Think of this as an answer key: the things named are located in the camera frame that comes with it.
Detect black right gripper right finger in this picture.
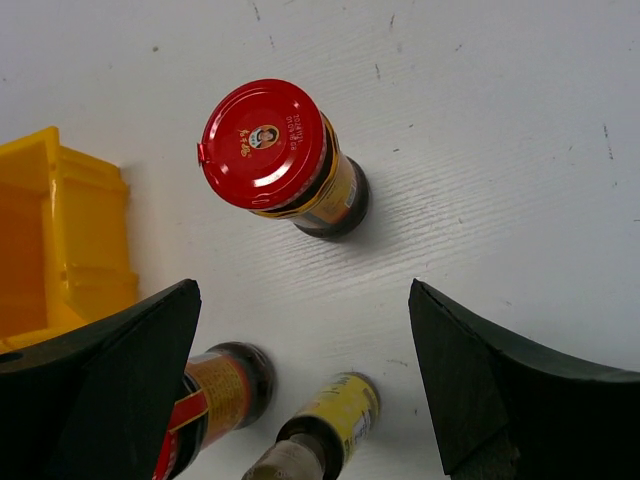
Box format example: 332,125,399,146
409,280,639,479

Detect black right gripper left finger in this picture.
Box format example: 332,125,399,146
1,279,201,479

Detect yellow-label small condiment bottle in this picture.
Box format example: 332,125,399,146
244,372,381,480

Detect red-lid chili sauce jar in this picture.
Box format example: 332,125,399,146
197,79,370,239

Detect yellow plastic bin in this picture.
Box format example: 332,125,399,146
1,126,138,353

